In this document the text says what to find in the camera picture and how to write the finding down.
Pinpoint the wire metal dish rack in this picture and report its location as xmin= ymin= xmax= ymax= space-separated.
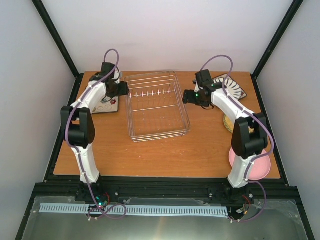
xmin=124 ymin=71 xmax=191 ymax=142

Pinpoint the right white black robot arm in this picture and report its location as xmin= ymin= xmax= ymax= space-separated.
xmin=182 ymin=83 xmax=271 ymax=189

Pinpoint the round striped white plate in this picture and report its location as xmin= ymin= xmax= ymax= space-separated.
xmin=224 ymin=77 xmax=248 ymax=100

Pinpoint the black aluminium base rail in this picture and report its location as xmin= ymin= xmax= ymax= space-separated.
xmin=34 ymin=174 xmax=300 ymax=205

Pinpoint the black frame post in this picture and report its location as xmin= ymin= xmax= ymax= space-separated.
xmin=251 ymin=0 xmax=305 ymax=79
xmin=32 ymin=0 xmax=80 ymax=79

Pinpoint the pink round plate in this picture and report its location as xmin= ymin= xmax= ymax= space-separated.
xmin=228 ymin=148 xmax=272 ymax=181

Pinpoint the right black frame post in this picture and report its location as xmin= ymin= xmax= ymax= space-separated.
xmin=251 ymin=0 xmax=305 ymax=79

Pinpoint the right circuit board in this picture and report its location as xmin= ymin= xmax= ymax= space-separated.
xmin=236 ymin=195 xmax=251 ymax=215

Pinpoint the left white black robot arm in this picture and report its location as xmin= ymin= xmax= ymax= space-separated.
xmin=60 ymin=70 xmax=130 ymax=184

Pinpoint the left circuit board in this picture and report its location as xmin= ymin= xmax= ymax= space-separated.
xmin=95 ymin=192 xmax=111 ymax=208

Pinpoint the square floral plate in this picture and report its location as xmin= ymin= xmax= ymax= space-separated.
xmin=92 ymin=96 xmax=119 ymax=114

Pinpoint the left black frame post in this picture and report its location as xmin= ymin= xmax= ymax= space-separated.
xmin=32 ymin=0 xmax=80 ymax=79

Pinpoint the grey slotted cable duct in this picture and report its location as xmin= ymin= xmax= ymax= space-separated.
xmin=38 ymin=203 xmax=228 ymax=218

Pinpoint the round woven bamboo plate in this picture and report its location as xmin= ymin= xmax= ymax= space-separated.
xmin=223 ymin=114 xmax=234 ymax=133

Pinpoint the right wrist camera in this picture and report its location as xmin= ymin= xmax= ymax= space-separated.
xmin=195 ymin=69 xmax=213 ymax=88

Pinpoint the circuit board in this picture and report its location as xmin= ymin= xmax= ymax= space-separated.
xmin=95 ymin=192 xmax=111 ymax=208
xmin=236 ymin=195 xmax=251 ymax=215

